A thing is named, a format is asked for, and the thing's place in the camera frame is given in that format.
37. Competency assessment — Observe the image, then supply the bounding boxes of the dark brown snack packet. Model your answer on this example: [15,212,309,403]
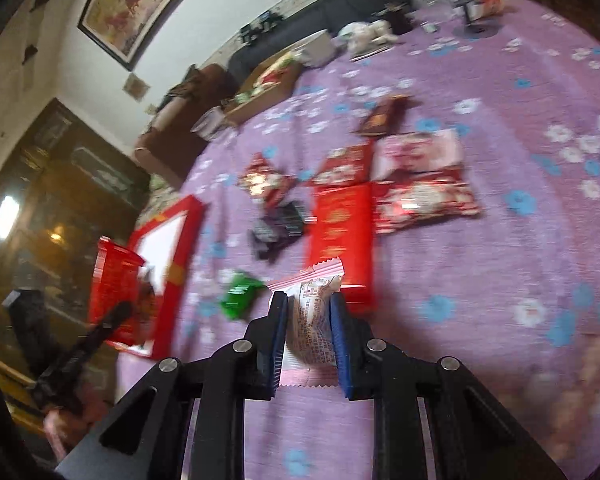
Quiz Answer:
[354,94,411,136]

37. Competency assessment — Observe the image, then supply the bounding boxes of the red heart snack packet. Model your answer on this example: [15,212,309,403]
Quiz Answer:
[372,167,481,235]

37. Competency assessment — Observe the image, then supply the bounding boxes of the cardboard snack box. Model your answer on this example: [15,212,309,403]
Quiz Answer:
[223,49,303,126]

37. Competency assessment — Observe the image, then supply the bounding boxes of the framed horse painting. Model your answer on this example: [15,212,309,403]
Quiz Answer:
[78,0,183,70]

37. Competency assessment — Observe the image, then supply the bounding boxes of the pink lotso snack packet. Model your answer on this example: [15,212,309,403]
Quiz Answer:
[370,129,464,181]

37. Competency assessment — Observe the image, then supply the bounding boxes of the purple floral tablecloth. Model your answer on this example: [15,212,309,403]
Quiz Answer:
[172,0,600,479]

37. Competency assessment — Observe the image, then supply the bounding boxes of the red flower snack packet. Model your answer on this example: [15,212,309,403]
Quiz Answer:
[237,153,297,209]

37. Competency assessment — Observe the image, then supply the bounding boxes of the pink white snack packet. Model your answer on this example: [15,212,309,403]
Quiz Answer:
[266,258,344,387]

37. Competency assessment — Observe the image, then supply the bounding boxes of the brown armchair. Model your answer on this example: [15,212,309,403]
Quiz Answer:
[132,64,237,190]

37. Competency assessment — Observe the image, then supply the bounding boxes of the small wall plaque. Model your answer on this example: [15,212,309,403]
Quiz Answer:
[122,73,149,102]

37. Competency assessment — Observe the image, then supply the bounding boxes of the long red cake packet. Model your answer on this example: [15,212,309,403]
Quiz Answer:
[306,183,376,316]

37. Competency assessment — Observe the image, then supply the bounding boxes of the white ceramic mug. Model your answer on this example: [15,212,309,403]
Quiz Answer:
[294,29,337,68]

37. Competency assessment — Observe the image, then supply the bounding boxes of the wooden cabinet doors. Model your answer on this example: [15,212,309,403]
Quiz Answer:
[0,97,152,461]

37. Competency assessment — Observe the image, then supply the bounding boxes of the red gift box tray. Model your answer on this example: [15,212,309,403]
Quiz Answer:
[87,195,206,360]

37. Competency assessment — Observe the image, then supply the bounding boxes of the green snack packet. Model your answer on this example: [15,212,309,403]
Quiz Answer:
[220,271,265,320]

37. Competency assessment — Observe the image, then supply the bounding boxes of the black leather sofa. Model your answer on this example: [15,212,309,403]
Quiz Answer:
[227,0,411,84]

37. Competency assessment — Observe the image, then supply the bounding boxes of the black purple snack packet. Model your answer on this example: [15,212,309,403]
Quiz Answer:
[248,200,306,262]

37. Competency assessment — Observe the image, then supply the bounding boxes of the red white flower packet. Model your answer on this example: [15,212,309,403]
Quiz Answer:
[311,143,373,188]

